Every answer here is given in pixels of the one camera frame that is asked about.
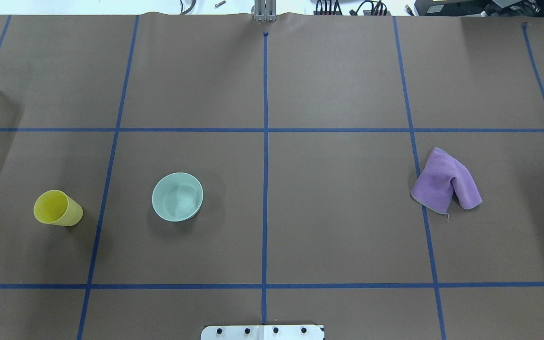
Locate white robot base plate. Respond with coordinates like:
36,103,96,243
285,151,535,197
200,324,325,340

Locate aluminium frame post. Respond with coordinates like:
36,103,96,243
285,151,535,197
251,0,278,22

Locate black power strip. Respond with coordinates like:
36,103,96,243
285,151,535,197
311,0,391,17

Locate mint green bowl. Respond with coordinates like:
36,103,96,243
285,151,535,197
151,172,204,222

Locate purple microfiber cloth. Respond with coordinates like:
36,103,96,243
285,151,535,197
410,148,483,221

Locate black monitor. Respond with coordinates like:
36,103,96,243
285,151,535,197
414,0,544,17

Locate yellow plastic cup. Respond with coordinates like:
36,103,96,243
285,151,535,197
33,190,84,227

